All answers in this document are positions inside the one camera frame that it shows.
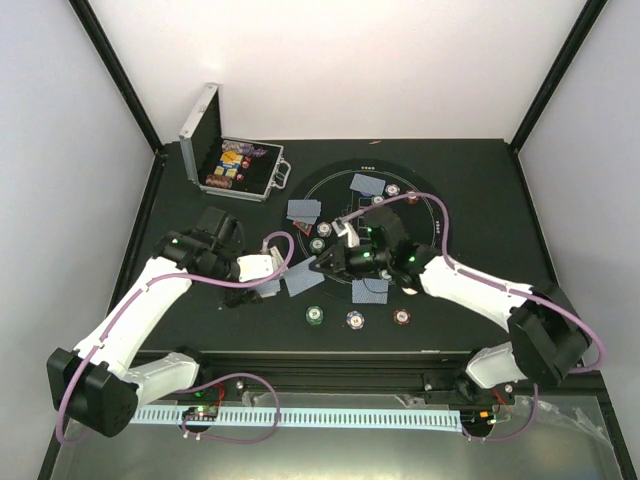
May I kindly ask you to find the black aluminium rail base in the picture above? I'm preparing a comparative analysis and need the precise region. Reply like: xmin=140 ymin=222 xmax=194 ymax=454
xmin=134 ymin=349 xmax=606 ymax=406

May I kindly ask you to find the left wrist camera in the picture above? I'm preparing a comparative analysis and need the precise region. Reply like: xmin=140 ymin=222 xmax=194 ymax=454
xmin=196 ymin=207 xmax=244 ymax=250

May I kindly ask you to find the open aluminium poker case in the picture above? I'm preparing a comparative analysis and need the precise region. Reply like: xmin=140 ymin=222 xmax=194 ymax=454
xmin=179 ymin=83 xmax=292 ymax=203

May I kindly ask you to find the blue white chip top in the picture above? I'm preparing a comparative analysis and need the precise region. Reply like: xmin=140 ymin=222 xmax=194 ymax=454
xmin=385 ymin=184 xmax=401 ymax=197

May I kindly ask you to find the blue white chip stack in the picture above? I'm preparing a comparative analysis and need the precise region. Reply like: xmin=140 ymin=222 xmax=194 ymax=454
xmin=346 ymin=311 xmax=365 ymax=330

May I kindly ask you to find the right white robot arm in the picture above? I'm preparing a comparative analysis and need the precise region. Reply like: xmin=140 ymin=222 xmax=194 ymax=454
xmin=311 ymin=242 xmax=594 ymax=403

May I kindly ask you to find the purple chip roll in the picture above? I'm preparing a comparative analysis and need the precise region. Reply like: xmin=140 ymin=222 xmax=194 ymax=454
xmin=222 ymin=139 xmax=254 ymax=155

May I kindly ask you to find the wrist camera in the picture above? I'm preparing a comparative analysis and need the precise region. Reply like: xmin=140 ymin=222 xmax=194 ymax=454
xmin=363 ymin=206 xmax=409 ymax=249
xmin=196 ymin=207 xmax=244 ymax=250

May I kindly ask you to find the round black poker mat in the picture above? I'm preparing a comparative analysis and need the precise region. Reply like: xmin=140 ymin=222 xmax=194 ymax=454
xmin=285 ymin=160 xmax=443 ymax=304

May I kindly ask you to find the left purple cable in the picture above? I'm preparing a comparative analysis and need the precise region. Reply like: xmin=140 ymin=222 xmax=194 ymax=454
xmin=53 ymin=231 xmax=296 ymax=446

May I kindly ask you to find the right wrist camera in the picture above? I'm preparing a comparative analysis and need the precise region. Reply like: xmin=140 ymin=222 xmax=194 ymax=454
xmin=363 ymin=206 xmax=409 ymax=249

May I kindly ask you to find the yellow big blind button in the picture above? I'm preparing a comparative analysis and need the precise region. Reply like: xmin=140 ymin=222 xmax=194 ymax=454
xmin=221 ymin=151 xmax=242 ymax=164

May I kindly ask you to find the red triangular all-in marker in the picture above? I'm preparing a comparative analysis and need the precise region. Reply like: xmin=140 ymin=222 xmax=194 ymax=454
xmin=293 ymin=221 xmax=313 ymax=236

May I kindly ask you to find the orange black chip roll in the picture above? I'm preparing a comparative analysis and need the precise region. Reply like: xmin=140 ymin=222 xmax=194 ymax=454
xmin=207 ymin=176 xmax=233 ymax=189

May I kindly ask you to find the brown poker chip stack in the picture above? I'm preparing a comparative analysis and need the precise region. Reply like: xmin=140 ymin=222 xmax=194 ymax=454
xmin=393 ymin=309 xmax=411 ymax=325

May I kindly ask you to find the blue backed card deck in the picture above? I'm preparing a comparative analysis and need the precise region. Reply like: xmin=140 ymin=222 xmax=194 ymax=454
xmin=255 ymin=280 xmax=281 ymax=298

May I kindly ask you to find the white slotted cable duct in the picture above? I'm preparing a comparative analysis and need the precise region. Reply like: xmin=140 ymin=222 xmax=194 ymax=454
xmin=131 ymin=405 xmax=462 ymax=433

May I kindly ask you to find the green poker chip stack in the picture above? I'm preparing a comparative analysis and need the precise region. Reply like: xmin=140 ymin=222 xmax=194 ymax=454
xmin=305 ymin=306 xmax=324 ymax=326

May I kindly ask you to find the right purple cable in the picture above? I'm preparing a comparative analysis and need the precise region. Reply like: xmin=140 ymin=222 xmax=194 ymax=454
xmin=332 ymin=192 xmax=607 ymax=444

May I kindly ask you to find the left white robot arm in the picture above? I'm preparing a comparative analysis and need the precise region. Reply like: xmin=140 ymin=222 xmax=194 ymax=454
xmin=46 ymin=227 xmax=292 ymax=445

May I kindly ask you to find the purple cable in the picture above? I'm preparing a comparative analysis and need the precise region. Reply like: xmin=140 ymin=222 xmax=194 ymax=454
xmin=53 ymin=231 xmax=296 ymax=446
xmin=332 ymin=192 xmax=607 ymax=444

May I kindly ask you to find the dealt card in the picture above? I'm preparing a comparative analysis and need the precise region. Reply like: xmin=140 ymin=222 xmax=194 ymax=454
xmin=287 ymin=200 xmax=313 ymax=218
xmin=350 ymin=173 xmax=386 ymax=196
xmin=352 ymin=278 xmax=389 ymax=305

